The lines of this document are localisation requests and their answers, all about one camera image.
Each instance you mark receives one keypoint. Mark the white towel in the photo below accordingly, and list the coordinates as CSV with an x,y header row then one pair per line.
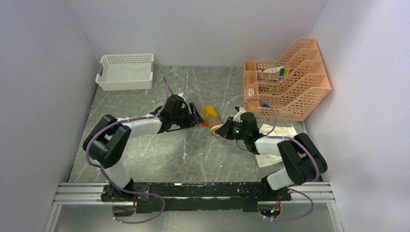
x,y
265,160

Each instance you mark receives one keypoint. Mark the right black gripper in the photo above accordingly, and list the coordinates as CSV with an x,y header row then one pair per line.
x,y
225,130

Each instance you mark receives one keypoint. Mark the orange plastic file organizer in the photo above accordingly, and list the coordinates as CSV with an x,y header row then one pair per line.
x,y
294,97

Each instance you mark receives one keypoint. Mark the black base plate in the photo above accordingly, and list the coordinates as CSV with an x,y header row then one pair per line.
x,y
154,197

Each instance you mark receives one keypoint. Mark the aluminium rail frame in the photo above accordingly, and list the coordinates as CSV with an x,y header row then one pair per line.
x,y
190,181

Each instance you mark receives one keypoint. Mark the yellow brown bear towel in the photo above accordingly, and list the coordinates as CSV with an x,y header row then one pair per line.
x,y
212,118

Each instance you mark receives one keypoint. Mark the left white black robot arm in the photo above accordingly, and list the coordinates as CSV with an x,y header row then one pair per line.
x,y
107,141

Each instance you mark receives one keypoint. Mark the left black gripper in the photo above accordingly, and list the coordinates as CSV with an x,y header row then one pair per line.
x,y
193,119

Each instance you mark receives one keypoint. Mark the colourful pens in organizer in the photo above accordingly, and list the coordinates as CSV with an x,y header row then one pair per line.
x,y
284,72

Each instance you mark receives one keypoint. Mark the white plastic basket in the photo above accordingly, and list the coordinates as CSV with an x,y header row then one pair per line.
x,y
125,72

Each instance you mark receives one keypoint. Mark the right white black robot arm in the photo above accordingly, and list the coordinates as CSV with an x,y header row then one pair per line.
x,y
302,160

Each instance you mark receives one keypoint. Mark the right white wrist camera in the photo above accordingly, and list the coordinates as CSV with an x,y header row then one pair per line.
x,y
240,110

